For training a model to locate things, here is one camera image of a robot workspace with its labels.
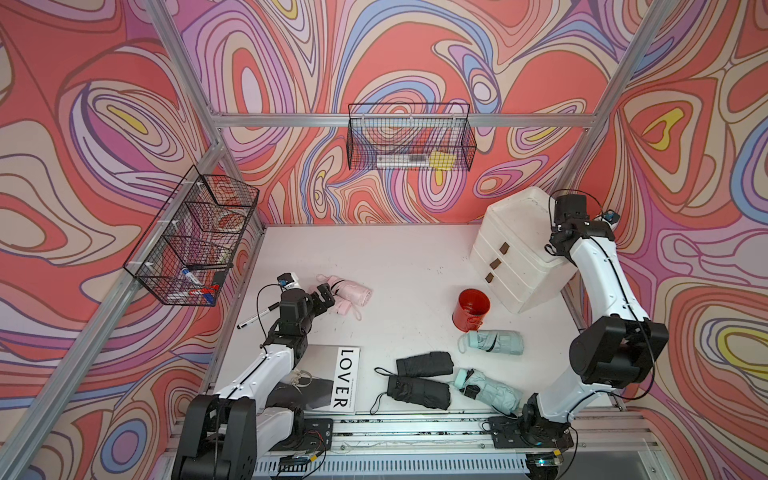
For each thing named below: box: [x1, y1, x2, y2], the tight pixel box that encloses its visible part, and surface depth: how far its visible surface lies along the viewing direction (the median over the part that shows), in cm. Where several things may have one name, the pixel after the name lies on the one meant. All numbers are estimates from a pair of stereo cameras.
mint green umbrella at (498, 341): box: [458, 330, 524, 355], surface depth 88 cm
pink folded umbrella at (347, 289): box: [317, 274, 373, 307], surface depth 100 cm
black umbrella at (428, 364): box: [396, 351, 454, 378], surface depth 84 cm
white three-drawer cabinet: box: [470, 186, 578, 314], surface depth 90 cm
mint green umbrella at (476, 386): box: [454, 368, 523, 415], surface depth 78 cm
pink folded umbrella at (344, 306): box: [335, 299, 362, 321], surface depth 97 cm
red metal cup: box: [452, 288, 491, 332], surface depth 89 cm
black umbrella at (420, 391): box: [382, 374, 451, 409], surface depth 78 cm
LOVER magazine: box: [292, 344, 361, 413], surface depth 80 cm
